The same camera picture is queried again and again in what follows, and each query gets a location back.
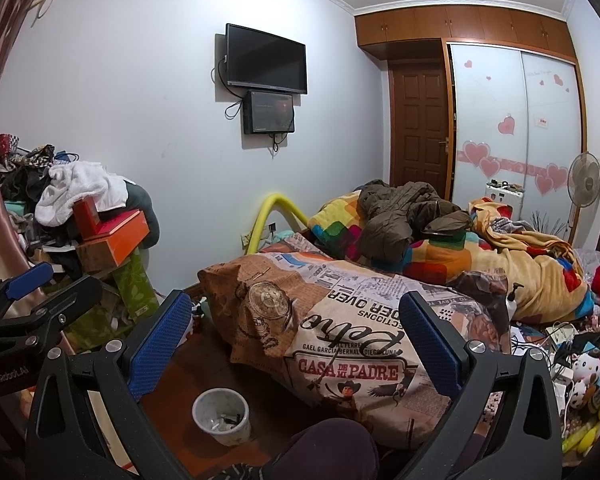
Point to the wall power outlet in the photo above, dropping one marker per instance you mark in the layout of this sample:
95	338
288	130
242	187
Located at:
272	229

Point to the dark grey cushion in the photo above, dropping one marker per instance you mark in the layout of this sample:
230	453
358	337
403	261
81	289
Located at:
145	210

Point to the wall-mounted black television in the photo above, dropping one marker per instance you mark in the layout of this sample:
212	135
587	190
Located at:
267	57

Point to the white small appliance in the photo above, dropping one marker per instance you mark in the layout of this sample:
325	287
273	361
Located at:
502	200

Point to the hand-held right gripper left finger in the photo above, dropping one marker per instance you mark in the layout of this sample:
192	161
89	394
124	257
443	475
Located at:
157	347

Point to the newspaper printed blanket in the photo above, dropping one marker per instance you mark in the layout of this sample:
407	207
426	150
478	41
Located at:
350	360

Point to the colourful checked blanket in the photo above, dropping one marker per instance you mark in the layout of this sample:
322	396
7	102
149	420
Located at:
340	220

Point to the brown wooden door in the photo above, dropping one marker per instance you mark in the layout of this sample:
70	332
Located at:
420	130

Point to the person's leg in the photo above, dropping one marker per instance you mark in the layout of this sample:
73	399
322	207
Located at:
325	450

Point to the green leaf-print bag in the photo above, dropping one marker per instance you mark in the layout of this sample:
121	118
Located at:
137	280

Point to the white towel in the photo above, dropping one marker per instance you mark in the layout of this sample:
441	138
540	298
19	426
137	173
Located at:
80	185

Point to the yellow fleece blanket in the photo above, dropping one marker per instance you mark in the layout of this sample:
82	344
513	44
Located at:
540	270

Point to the wooden overhead cabinet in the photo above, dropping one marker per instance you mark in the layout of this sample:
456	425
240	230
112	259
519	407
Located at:
460	25

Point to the sliding wardrobe with heart stickers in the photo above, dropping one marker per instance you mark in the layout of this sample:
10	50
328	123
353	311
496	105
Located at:
495	105

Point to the yellow foam tube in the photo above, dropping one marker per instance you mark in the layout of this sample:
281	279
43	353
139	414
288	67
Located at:
265	215

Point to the orange box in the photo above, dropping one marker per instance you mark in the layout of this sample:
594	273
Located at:
120	240

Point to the white plastic waste bin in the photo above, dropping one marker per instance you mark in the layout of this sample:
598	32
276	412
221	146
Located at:
222	420

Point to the white cat plush toy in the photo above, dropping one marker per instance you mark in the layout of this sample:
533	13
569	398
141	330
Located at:
587	367

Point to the brown padded jacket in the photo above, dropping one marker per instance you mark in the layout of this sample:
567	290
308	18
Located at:
395	215

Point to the red box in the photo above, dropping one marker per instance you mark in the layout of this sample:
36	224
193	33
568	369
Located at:
87	215

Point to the white pump bottle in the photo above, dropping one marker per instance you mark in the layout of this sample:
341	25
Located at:
514	302

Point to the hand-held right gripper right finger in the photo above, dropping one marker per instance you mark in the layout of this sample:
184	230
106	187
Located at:
430	345

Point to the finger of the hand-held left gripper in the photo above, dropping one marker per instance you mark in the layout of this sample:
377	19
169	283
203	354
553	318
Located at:
65	300
27	280

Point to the standing electric fan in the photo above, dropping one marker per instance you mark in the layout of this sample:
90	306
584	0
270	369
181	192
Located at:
585	177

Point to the striped clothing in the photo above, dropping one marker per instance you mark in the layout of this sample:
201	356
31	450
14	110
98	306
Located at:
237	472

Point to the black wall box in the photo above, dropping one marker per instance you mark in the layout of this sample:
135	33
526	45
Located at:
270	112

